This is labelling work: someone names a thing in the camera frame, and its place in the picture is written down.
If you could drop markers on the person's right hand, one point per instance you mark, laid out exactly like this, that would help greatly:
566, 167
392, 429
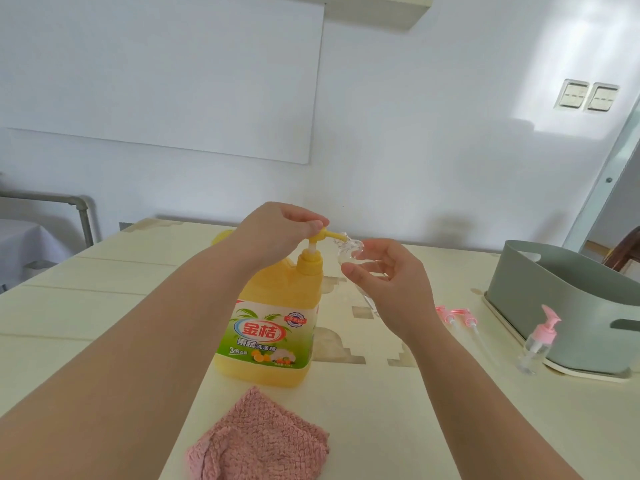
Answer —
400, 299

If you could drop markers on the person's left hand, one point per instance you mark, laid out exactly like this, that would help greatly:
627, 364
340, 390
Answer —
270, 239

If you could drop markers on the yellow detergent jug with pump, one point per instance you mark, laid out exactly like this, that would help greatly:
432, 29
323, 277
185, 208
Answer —
285, 294

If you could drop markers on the pink pump dispenser head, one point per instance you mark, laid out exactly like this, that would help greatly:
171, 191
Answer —
444, 314
462, 315
544, 332

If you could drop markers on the grey-green plastic basket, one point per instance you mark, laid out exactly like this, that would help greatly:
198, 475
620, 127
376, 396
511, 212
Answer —
560, 304

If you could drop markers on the pink textured cloth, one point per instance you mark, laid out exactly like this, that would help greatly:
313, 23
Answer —
260, 439

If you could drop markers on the person's left forearm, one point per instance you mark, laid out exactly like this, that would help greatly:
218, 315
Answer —
115, 384

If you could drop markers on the person's right forearm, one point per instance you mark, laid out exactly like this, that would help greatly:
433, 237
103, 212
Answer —
485, 419

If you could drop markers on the grey metal pipe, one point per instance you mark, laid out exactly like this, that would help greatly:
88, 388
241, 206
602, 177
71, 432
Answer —
75, 202

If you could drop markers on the dark wooden chair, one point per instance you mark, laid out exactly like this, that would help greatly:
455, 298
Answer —
625, 252

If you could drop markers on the white tablecloth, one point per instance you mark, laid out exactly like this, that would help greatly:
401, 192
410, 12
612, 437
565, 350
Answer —
25, 249

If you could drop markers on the white wall board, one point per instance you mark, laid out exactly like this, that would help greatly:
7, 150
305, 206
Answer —
165, 74

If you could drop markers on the white door frame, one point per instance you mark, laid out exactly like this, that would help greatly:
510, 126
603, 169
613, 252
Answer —
605, 184

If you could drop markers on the white wall switch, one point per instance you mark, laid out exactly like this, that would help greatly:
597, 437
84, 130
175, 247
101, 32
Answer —
571, 94
602, 98

